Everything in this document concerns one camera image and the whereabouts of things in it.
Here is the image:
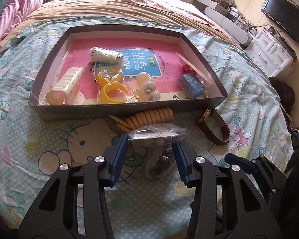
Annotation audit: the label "white drawer cabinet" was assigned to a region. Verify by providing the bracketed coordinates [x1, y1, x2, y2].
[245, 27, 294, 79]

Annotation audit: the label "pink book in tray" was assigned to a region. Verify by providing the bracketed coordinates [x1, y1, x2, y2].
[59, 38, 192, 99]

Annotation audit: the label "pearl hair clip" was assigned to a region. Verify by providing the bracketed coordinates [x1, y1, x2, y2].
[133, 72, 160, 102]

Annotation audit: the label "bagged white lace accessory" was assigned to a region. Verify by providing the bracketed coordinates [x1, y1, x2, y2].
[90, 46, 124, 64]

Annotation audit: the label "dark cardboard tray box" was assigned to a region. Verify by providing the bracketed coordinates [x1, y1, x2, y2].
[29, 25, 228, 120]

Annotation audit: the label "wall mounted black television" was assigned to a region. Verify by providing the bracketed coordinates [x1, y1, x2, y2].
[261, 0, 299, 43]

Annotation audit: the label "pink patterned cloth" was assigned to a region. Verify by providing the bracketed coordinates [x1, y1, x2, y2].
[122, 0, 215, 26]

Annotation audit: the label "bagged red ball earrings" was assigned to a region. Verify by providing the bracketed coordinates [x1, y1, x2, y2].
[175, 52, 209, 81]

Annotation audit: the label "dark brown furry object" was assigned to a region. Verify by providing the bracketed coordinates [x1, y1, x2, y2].
[269, 77, 295, 119]

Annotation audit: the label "hello kitty bed sheet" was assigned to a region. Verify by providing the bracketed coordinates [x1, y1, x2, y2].
[0, 16, 293, 238]

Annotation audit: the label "maroon strap wristwatch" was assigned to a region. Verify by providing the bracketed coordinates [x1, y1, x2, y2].
[197, 108, 230, 146]

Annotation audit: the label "cream hair claw clip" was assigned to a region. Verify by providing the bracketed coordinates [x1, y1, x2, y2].
[46, 68, 85, 106]

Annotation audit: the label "tan bed cover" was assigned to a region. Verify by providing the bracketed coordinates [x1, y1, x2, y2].
[0, 0, 237, 49]

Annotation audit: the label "pink quilt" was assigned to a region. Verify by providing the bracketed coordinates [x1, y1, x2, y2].
[0, 0, 47, 41]

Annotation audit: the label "white long low cabinet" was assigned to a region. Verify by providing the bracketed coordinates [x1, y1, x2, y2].
[193, 0, 252, 49]

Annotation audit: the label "tan spiral hair tie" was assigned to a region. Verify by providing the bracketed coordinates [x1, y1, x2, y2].
[109, 107, 174, 133]

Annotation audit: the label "bagged dark beaded jewelry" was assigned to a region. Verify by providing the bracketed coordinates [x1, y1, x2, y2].
[128, 123, 190, 179]

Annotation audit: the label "blue small box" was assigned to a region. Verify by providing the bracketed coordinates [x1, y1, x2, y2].
[179, 73, 206, 98]

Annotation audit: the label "bagged yellow hoop earrings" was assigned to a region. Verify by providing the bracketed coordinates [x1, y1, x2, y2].
[94, 68, 129, 104]

